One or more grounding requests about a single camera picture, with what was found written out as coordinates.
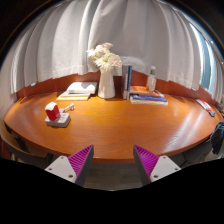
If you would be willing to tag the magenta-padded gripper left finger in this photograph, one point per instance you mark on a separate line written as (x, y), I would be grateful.
(63, 166)

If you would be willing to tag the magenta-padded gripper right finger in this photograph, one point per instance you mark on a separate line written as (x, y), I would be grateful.
(161, 166)

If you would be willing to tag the red and white charger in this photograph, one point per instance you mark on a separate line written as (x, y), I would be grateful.
(52, 111)

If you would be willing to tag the white power strip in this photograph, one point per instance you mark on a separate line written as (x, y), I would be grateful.
(64, 120)

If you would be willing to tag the dark chair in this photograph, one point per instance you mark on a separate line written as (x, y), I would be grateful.
(217, 136)

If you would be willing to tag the blue flat book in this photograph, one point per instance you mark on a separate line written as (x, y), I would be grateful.
(148, 99)

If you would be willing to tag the yellow flat book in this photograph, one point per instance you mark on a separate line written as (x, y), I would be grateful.
(73, 98)

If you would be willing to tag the thin white green book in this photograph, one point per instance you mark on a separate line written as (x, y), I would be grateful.
(75, 94)

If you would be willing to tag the small black item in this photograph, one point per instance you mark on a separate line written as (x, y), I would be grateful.
(212, 113)

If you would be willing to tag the orange flat book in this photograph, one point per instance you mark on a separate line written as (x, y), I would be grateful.
(141, 90)

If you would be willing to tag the thick white book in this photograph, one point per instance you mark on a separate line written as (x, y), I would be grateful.
(82, 87)

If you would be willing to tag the clear bottle green cap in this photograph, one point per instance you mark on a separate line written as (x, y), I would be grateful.
(151, 80)

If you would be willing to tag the white ceramic vase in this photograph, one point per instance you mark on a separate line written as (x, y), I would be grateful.
(106, 85)

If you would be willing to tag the grey upright book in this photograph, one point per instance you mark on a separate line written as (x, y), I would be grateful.
(124, 81)

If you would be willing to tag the blue upright book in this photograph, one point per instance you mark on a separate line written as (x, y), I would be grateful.
(129, 78)

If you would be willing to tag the window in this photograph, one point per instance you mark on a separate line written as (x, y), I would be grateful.
(205, 66)

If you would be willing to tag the white and pink flowers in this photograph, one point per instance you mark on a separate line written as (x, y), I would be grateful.
(105, 56)

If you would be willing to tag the white curtain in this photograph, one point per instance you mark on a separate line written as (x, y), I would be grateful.
(66, 40)

